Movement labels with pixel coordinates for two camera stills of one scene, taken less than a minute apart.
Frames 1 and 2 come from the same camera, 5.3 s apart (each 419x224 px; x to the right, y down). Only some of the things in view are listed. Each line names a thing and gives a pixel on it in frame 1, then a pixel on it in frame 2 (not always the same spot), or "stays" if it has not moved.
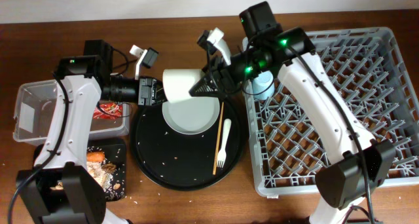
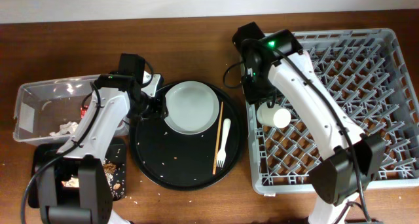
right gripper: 224,74 to 251,94
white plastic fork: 222,154 stays
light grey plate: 193,115 stays
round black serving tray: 181,162 stays
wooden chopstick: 218,139 stays
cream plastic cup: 178,82 to 275,116
